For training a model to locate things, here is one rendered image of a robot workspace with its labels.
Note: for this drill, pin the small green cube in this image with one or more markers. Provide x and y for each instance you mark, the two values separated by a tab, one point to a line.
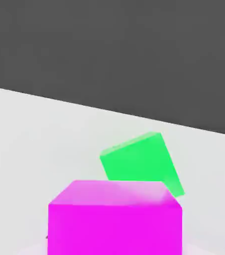
140	161

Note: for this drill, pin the small magenta cube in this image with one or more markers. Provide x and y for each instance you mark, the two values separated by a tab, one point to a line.
114	225

